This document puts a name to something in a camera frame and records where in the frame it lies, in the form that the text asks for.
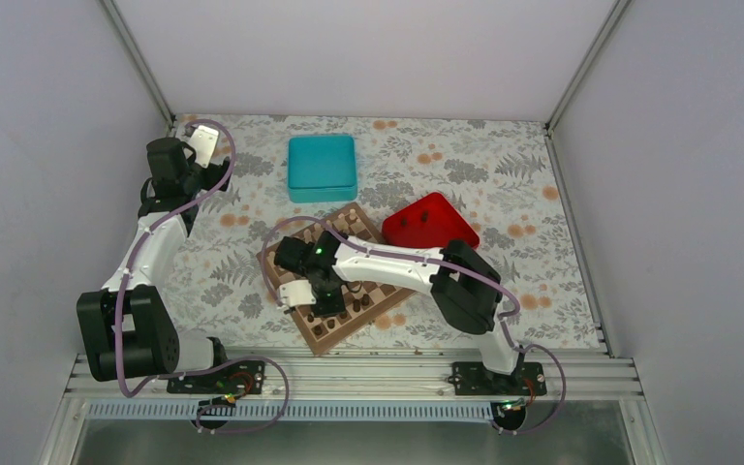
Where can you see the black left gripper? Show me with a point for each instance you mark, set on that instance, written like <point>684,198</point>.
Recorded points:
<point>217,174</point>

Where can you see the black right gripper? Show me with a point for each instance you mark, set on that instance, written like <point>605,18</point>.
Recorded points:
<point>332,308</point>

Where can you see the red plastic tray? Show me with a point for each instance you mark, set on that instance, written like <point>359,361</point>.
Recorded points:
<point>432,221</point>

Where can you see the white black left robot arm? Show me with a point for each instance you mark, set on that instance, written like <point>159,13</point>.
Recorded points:
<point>125,326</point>

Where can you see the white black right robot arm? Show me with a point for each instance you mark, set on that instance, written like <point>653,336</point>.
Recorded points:
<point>465,288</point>

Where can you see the teal plastic box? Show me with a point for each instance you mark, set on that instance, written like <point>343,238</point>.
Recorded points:
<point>322,168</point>

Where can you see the floral patterned table mat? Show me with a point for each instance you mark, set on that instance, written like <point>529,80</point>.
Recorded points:
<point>496,174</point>

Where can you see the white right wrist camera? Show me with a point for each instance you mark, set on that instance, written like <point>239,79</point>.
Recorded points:
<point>296,293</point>

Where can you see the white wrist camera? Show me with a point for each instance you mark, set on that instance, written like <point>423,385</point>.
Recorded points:
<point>296,293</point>
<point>204,141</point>

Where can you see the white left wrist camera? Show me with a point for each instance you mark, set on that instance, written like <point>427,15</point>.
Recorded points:
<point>204,141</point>

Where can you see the left aluminium corner post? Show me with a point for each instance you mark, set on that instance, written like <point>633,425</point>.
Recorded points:
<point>132,49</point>

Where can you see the aluminium corner post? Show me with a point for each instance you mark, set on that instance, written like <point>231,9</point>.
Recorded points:
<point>598,44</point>
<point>132,49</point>

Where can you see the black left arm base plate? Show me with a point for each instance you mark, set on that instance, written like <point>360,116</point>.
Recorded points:
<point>244,377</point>

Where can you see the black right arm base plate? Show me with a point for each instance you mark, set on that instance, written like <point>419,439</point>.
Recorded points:
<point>470,378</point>

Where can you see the aluminium front rail frame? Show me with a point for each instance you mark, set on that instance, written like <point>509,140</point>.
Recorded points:
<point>400,374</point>

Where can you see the right aluminium corner post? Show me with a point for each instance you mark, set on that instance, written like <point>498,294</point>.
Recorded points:
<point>598,44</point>

